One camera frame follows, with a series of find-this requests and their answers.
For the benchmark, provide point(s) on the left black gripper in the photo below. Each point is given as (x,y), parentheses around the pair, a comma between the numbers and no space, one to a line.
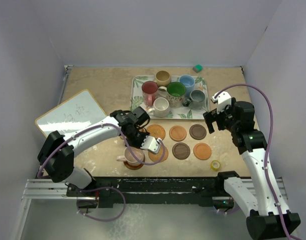
(144,134)

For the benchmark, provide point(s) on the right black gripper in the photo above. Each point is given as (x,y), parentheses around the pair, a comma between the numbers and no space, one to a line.
(211,117)

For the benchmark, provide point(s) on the dark wood coaster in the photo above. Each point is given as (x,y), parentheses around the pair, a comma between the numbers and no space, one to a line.
(198,132)

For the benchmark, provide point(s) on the woven rattan coaster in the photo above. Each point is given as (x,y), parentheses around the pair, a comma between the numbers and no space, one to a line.
(156,131)
(161,156)

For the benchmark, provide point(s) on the grey cup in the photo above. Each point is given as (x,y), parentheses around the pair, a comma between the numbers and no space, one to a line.
(197,100)

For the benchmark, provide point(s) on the large brown ringed saucer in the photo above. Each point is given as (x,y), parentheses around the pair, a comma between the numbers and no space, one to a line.
(132,167)

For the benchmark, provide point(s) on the light wood round coaster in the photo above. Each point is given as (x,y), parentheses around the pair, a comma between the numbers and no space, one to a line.
(177,133)

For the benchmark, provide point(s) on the floral serving tray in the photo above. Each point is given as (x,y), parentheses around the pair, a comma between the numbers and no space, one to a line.
(182,112)

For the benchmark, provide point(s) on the white beige mug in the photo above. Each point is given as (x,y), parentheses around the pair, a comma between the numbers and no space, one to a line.
(160,108)

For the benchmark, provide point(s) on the green floral mug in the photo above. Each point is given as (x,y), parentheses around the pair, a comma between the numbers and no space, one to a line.
(174,93)

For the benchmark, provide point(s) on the dark walnut round coaster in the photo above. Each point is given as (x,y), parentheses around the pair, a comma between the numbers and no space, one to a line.
(181,151)

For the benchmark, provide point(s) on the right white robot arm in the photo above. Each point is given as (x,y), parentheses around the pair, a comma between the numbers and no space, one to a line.
(267,214)

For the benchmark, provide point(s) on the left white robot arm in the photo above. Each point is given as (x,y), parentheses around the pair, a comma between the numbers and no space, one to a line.
(59,150)

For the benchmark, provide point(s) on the light blue cup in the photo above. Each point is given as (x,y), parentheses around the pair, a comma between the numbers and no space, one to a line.
(189,83)

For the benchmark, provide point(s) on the tan wooden cup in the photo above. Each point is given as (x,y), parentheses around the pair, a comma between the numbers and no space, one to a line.
(163,78)

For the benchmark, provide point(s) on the yellow tape roll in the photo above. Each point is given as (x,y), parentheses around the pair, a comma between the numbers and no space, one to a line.
(215,165)

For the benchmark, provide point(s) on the red pink mug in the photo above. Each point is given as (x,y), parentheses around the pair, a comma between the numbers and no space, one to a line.
(149,92)

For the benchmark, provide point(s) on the green eraser block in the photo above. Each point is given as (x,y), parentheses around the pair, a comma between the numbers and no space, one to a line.
(197,68)

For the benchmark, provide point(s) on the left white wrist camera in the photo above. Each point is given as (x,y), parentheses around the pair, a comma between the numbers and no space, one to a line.
(151,144)

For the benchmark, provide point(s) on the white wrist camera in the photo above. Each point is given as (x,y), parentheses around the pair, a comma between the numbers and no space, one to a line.
(222,100)
(151,144)

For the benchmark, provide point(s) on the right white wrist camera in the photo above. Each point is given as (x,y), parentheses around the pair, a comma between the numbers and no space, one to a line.
(222,100)

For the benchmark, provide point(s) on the small whiteboard wooden frame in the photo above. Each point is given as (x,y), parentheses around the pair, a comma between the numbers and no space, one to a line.
(74,114)

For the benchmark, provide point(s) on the black aluminium base frame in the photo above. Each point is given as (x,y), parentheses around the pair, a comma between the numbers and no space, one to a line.
(201,191)

